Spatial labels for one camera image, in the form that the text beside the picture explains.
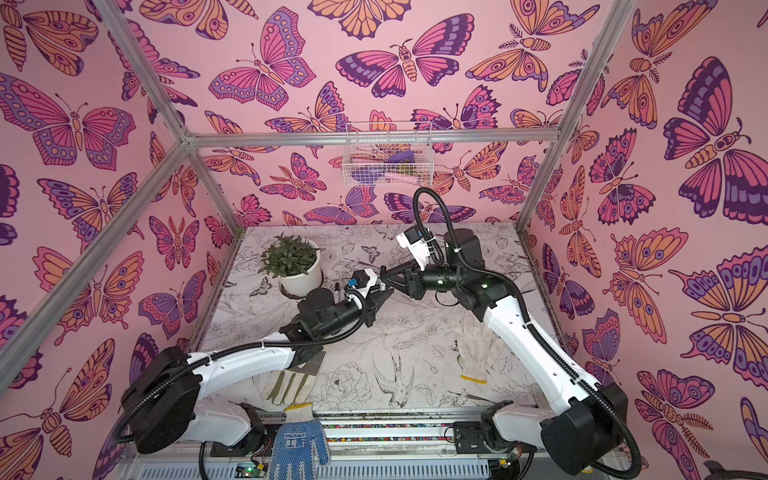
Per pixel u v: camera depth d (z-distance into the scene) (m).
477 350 0.88
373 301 0.67
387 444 0.73
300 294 0.98
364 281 0.63
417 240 0.60
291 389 0.81
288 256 0.88
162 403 0.42
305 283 0.93
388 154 0.95
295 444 0.73
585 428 0.38
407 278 0.62
